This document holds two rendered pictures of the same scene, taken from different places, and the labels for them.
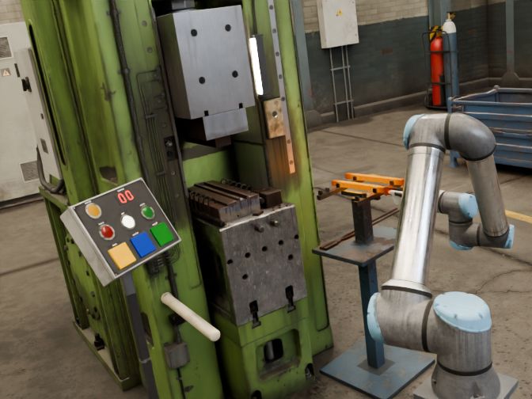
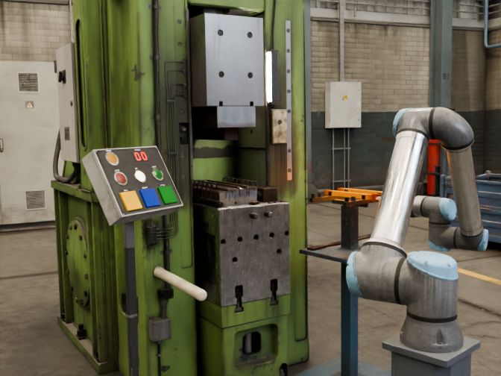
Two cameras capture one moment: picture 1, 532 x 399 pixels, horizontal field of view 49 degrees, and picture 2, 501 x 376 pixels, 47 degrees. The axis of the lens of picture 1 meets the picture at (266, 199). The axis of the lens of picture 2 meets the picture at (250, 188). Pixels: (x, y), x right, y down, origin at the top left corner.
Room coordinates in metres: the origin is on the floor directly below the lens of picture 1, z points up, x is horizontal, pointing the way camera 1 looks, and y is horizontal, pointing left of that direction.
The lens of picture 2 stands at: (-0.31, 0.06, 1.28)
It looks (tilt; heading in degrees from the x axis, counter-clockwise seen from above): 6 degrees down; 0
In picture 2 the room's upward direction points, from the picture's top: 1 degrees counter-clockwise
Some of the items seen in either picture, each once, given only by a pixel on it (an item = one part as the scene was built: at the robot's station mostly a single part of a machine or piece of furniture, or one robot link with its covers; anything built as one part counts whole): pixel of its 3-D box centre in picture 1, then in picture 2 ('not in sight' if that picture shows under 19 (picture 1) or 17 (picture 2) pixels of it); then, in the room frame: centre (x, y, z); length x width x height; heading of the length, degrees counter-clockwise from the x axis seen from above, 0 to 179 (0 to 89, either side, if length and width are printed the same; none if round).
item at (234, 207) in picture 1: (216, 199); (217, 191); (2.53, 0.22, 0.96); 0.42 x 0.20 x 0.09; 31
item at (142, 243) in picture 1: (142, 245); (149, 198); (1.92, 0.45, 1.01); 0.07 x 0.05 x 0.07; 146
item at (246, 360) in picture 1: (248, 335); (229, 331); (2.56, 0.18, 0.23); 0.55 x 0.37 x 0.47; 31
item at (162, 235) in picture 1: (161, 234); (166, 195); (2.00, 0.39, 1.01); 0.07 x 0.05 x 0.07; 146
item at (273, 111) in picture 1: (274, 118); (279, 126); (2.62, -0.09, 1.27); 0.09 x 0.02 x 0.17; 121
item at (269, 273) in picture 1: (234, 249); (227, 243); (2.56, 0.18, 0.69); 0.56 x 0.38 x 0.45; 31
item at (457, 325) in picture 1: (459, 328); (429, 282); (1.44, -0.49, 0.79); 0.17 x 0.15 x 0.18; 56
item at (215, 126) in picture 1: (203, 120); (215, 117); (2.53, 0.22, 1.32); 0.42 x 0.20 x 0.10; 31
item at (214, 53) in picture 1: (202, 61); (221, 66); (2.55, 0.19, 1.56); 0.42 x 0.39 x 0.40; 31
